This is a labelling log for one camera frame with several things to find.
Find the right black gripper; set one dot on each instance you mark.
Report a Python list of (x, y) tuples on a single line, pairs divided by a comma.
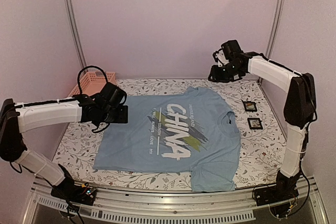
[(216, 77)]

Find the aluminium frame post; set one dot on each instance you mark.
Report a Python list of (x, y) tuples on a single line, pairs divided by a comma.
[(75, 33), (274, 28)]

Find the right aluminium frame post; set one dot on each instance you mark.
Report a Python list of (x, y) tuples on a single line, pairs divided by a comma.
[(274, 28)]

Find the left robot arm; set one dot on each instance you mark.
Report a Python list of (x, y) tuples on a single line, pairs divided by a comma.
[(30, 132)]

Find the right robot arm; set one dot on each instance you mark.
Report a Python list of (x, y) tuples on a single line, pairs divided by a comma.
[(299, 109)]

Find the near black brooch frame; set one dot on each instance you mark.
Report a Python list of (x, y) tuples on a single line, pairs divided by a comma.
[(255, 123)]

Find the floral patterned table mat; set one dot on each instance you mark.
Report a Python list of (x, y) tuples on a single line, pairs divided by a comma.
[(261, 154)]

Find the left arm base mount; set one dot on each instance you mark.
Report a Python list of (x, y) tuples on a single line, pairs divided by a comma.
[(85, 195)]

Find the pink perforated plastic basket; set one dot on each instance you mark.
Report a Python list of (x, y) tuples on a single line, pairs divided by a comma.
[(92, 82)]

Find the light blue t-shirt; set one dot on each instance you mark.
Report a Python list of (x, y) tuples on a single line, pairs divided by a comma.
[(194, 131)]

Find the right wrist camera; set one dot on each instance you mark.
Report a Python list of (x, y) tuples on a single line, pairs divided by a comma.
[(229, 49)]

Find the far black brooch frame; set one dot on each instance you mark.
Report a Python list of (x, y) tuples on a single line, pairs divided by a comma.
[(249, 106)]

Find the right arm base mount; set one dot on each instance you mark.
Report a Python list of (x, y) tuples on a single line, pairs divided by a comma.
[(265, 194)]

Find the black brooch frame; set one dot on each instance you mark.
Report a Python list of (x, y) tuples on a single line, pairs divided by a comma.
[(255, 123), (249, 106)]

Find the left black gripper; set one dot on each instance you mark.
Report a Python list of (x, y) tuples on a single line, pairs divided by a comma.
[(123, 116)]

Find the front aluminium rail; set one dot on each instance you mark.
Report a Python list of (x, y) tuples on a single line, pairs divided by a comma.
[(128, 205)]

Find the left aluminium frame post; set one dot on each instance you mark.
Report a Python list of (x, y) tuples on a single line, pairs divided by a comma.
[(75, 33)]

